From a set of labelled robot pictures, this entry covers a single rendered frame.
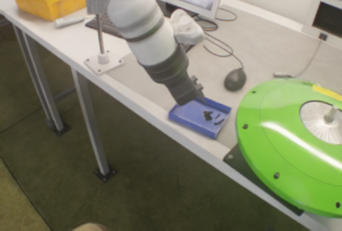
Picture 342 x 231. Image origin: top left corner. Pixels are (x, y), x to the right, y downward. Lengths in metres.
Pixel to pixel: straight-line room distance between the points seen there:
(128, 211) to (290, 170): 1.20
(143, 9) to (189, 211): 1.28
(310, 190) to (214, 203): 1.17
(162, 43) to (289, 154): 0.25
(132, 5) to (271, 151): 0.29
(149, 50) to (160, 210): 1.20
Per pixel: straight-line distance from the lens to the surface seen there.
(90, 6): 0.72
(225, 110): 0.67
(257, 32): 1.10
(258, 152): 0.40
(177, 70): 0.42
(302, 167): 0.40
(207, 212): 1.51
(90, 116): 1.22
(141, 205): 1.51
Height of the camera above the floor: 1.37
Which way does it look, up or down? 43 degrees down
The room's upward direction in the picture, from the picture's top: 3 degrees clockwise
